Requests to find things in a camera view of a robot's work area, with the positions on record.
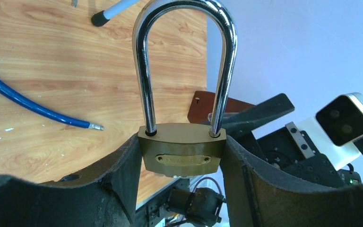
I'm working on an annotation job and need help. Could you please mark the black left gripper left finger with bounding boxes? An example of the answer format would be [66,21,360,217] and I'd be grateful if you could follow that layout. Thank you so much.
[0,135,142,227]

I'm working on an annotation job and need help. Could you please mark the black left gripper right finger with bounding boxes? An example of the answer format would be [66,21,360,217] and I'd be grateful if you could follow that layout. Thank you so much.
[220,136,363,227]

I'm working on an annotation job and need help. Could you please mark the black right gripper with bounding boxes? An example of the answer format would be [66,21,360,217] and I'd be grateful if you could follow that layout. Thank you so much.
[222,93,346,188]

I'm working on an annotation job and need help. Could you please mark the brass padlock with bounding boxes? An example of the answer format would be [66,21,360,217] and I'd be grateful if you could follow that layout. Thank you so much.
[132,0,238,177]

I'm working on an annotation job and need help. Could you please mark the blue cable lock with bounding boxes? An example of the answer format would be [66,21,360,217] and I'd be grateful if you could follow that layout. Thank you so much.
[0,80,104,131]

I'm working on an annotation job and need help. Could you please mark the brown wooden metronome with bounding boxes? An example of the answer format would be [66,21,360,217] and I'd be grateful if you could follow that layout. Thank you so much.
[187,91,254,123]

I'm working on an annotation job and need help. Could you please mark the light blue music stand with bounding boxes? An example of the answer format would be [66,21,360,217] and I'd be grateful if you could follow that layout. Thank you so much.
[91,0,139,27]

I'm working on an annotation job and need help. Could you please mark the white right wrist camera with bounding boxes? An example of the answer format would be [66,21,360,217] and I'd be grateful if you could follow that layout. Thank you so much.
[297,92,363,170]

